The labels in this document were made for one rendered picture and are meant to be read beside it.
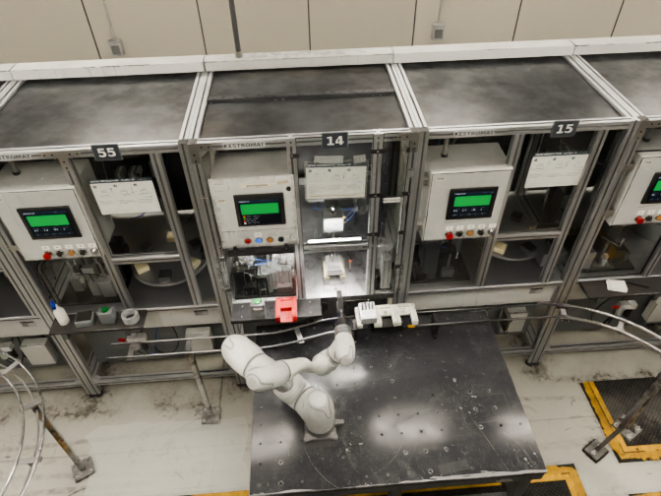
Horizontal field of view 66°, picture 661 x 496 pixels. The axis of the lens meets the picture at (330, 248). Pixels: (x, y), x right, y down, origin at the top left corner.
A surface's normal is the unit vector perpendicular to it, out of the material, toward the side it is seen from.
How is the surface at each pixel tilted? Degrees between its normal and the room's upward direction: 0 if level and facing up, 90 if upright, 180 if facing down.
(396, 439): 0
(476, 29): 90
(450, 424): 0
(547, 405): 0
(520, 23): 90
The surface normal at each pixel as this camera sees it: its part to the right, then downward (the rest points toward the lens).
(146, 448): -0.01, -0.73
